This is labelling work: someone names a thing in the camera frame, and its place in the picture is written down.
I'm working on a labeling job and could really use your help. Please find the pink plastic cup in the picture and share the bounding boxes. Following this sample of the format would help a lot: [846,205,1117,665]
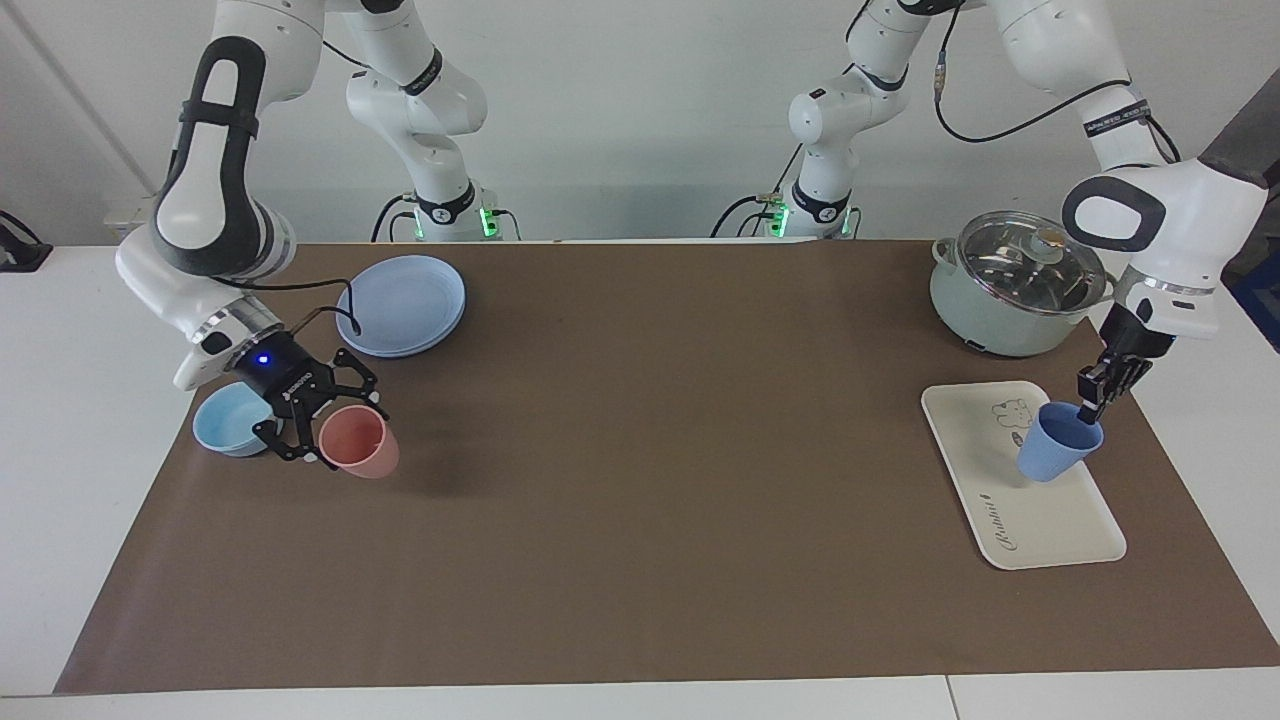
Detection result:
[318,404,401,480]

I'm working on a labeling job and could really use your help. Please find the light blue bowl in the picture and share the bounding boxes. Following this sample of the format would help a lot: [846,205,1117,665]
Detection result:
[192,384,273,458]

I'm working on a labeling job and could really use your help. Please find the cream rabbit print tray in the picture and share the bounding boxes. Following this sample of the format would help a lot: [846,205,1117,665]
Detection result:
[921,380,1128,571]

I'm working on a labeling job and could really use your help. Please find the dark grey panel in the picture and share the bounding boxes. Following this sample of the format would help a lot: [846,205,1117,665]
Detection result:
[1200,95,1280,291]

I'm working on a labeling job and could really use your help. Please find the glass pot lid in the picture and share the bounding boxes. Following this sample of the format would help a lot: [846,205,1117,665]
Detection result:
[958,210,1109,316]

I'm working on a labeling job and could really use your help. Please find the small black object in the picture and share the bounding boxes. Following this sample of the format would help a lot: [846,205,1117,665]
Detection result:
[0,210,53,273]

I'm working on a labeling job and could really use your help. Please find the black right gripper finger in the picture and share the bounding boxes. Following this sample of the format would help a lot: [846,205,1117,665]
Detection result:
[315,352,391,419]
[255,405,336,463]

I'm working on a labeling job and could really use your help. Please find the pale green cooking pot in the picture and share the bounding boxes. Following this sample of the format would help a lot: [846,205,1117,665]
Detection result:
[930,210,1118,358]

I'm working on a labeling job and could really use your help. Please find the blue box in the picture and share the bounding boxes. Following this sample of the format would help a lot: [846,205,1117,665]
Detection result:
[1232,275,1280,353]

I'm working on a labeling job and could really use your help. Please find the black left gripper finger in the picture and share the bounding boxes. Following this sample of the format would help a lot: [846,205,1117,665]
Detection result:
[1078,365,1111,426]
[1102,360,1151,401]

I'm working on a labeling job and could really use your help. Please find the brown table mat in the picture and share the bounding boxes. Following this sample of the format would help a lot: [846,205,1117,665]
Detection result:
[55,240,1280,696]

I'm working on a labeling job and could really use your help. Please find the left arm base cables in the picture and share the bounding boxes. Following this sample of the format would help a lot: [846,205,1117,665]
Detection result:
[712,145,861,241]

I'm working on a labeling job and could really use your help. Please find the blue plastic cup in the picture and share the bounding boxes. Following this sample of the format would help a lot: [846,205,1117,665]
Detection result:
[1017,402,1105,483]

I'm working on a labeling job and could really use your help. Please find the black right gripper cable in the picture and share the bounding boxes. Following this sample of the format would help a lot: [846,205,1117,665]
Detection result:
[215,278,363,336]

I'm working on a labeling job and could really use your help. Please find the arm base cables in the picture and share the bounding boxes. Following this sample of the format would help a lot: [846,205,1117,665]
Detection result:
[372,190,521,243]
[712,145,861,241]

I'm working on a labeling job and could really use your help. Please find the pale blue plate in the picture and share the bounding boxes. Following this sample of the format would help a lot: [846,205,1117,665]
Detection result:
[336,255,467,359]

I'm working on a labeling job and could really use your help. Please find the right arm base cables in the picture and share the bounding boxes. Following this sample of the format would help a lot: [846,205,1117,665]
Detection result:
[372,190,521,243]

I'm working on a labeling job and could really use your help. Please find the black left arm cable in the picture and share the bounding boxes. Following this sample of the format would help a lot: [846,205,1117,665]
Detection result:
[935,0,1181,166]

